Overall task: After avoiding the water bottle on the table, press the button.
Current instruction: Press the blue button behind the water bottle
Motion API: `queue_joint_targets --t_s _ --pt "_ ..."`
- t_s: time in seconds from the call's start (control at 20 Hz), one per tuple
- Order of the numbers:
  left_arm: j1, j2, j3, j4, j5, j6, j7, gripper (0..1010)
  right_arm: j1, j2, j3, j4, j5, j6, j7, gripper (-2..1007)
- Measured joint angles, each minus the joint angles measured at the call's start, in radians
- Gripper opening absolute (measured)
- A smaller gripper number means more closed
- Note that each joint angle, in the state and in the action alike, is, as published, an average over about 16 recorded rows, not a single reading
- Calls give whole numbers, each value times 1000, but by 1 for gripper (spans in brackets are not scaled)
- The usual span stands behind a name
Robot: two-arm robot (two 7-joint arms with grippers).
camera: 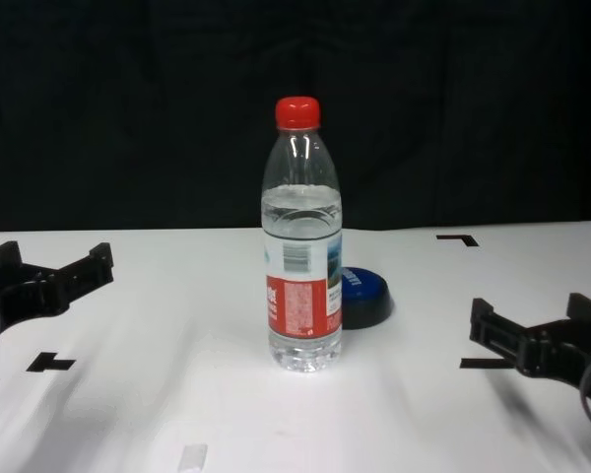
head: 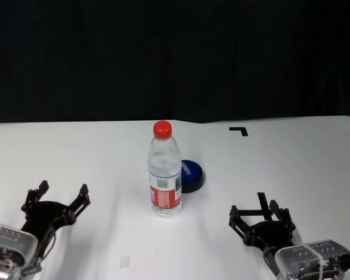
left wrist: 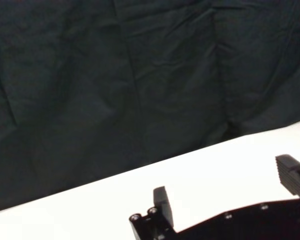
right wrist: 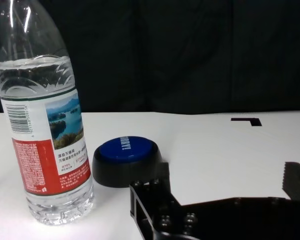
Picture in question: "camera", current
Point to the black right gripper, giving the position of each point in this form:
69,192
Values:
561,350

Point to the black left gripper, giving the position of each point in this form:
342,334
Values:
15,295

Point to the dark blue round lid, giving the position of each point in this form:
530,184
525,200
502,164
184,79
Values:
367,300

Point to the clear water bottle red cap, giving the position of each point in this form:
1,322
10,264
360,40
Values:
300,295

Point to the short black T tape mark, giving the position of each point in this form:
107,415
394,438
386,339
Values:
49,363

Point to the black corner tape mark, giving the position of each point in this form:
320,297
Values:
465,240

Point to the black backdrop curtain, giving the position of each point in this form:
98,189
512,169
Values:
128,98

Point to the clear tape piece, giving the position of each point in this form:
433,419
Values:
193,455

